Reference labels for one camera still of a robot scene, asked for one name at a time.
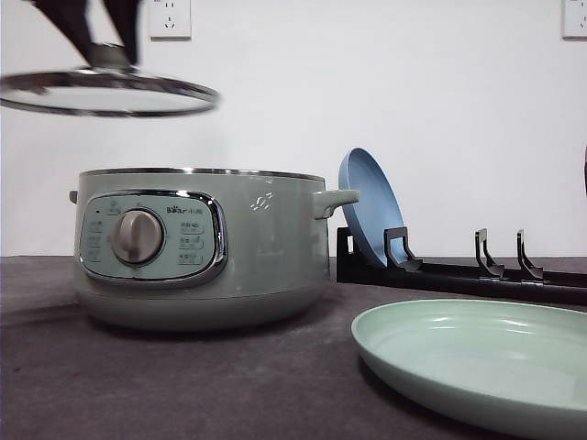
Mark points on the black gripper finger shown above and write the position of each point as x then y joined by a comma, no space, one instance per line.
69,16
124,17

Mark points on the glass lid with green knob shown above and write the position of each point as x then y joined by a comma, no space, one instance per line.
104,93

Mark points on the green plate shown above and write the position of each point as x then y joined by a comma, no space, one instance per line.
518,365

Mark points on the green electric steamer pot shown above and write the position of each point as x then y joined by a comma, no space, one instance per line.
203,248

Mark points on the blue plate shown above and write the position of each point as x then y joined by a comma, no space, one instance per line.
378,207

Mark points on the black dish rack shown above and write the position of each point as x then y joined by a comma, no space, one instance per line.
403,270

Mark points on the white wall socket left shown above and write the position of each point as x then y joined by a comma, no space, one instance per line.
170,20

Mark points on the white wall socket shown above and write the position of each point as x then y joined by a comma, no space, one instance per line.
573,22
170,20

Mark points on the white wall socket right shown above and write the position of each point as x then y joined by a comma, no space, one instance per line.
573,22

